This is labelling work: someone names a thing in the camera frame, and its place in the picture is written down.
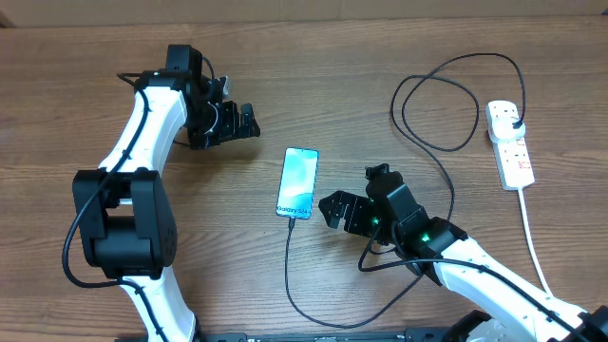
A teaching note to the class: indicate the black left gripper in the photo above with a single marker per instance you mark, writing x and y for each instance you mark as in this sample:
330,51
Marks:
231,128

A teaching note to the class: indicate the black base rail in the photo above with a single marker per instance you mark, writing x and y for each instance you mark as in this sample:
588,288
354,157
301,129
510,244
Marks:
407,335

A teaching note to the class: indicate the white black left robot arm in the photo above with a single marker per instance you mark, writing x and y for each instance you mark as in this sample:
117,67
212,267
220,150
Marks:
124,233

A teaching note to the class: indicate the white charger plug adapter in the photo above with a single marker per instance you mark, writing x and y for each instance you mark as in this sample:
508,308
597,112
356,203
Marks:
505,129

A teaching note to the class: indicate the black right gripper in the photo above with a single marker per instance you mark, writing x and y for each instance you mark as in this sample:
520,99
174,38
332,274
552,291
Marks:
359,206

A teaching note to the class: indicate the blue Galaxy smartphone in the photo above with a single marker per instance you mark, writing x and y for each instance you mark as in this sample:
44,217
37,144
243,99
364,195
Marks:
296,188

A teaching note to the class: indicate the white power strip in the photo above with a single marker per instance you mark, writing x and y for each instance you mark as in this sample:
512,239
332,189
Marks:
512,158

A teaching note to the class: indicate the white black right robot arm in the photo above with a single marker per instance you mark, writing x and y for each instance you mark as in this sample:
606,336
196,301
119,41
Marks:
389,214

